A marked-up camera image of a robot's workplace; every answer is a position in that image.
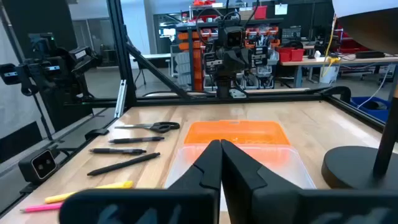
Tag black-handled scissors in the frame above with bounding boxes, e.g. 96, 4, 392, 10
114, 121, 181, 134

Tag black table-level camera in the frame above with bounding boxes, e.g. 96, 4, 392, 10
17, 146, 60, 184

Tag clear plastic supply box base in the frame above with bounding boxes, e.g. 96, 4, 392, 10
164, 143, 317, 190

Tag yellow hanging cable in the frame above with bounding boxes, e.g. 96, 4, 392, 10
322, 14, 340, 77

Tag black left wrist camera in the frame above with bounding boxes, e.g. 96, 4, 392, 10
223, 26, 247, 49

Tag metal shelf with orange bins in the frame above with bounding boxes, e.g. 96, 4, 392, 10
170, 18, 284, 93

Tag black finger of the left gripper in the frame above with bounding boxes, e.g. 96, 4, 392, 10
203, 49, 237, 75
236, 46, 270, 74

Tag yellow Bic highlighter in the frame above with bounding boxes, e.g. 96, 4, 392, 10
44, 180, 134, 205

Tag white paper sign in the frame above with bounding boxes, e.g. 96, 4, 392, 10
274, 3, 289, 16

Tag black lamp with white globe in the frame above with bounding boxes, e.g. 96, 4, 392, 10
321, 0, 398, 191

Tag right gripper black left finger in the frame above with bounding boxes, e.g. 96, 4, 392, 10
58, 139, 223, 224

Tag wooden background workbench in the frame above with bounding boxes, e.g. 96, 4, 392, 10
279, 54, 398, 90

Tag black Pilot gel pen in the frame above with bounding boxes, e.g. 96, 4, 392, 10
108, 136, 165, 144
89, 147, 147, 156

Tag matte black marker pen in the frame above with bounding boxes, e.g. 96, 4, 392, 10
86, 152, 162, 177

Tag pink highlighter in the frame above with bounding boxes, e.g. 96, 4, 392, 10
19, 202, 64, 213

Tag silver metal bracket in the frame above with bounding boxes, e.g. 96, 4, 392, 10
114, 79, 128, 119

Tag white bucket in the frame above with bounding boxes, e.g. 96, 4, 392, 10
319, 63, 340, 84

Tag red plastic bin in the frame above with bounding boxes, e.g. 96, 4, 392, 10
254, 5, 268, 20
277, 47, 292, 62
290, 48, 305, 62

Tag blue plastic bin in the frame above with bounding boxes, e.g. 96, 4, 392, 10
350, 96, 391, 123

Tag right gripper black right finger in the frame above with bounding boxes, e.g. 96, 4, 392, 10
221, 139, 398, 224

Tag black curved corner bracket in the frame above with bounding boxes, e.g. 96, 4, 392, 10
322, 86, 352, 103

